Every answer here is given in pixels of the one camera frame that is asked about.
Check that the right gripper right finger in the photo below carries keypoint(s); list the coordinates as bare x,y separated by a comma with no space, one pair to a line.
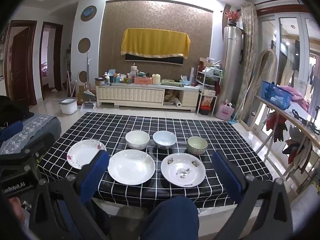
274,220

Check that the white plastic bucket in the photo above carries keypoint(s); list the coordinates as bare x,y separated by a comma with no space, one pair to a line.
69,106

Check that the pink flower white plate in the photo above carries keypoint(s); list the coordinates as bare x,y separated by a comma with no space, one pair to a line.
82,153

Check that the pink storage box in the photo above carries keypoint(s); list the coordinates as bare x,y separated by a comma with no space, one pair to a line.
143,80

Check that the white metal shelf rack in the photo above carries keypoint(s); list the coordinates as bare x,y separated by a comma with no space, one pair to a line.
208,80

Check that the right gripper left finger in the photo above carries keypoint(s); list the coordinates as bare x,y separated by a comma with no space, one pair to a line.
64,209

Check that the person's left hand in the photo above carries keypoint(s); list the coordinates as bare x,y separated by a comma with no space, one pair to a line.
18,210

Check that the red artificial flowers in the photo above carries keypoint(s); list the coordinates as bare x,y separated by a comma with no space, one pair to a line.
233,16

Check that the teddy bear print plate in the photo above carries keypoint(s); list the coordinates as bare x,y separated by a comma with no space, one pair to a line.
183,170

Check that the brown wooden door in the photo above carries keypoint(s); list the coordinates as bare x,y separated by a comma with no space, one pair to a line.
18,62

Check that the white paper roll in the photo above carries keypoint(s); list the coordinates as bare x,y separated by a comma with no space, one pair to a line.
177,102

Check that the large white bowl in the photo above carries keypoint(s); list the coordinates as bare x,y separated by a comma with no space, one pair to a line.
137,139

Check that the yellow cloth covered tv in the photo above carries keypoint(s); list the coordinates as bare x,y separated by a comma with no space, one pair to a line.
155,43

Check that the grey standing air conditioner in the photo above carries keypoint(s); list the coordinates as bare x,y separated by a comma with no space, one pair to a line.
231,64

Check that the white bowl red emblem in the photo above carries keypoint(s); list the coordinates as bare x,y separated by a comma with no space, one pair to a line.
164,139

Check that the cream tv cabinet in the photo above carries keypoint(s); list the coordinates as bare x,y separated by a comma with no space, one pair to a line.
147,96

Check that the grey sofa with lace cover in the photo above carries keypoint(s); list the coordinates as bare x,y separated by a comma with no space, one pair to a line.
33,128

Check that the black white grid tablecloth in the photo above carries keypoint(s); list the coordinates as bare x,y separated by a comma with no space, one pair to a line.
110,129

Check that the floral patterned cream bowl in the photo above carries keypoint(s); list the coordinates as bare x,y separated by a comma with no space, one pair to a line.
196,145

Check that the patterned beige curtain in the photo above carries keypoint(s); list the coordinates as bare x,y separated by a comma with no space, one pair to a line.
251,31

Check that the blue plastic basket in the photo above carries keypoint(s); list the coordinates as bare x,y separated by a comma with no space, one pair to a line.
276,95

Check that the wooden clothes rack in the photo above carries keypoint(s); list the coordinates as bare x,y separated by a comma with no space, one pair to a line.
304,164

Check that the plain white plate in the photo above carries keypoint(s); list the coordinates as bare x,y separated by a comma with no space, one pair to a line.
131,167

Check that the pink gift bag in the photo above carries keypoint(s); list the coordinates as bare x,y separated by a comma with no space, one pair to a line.
225,111

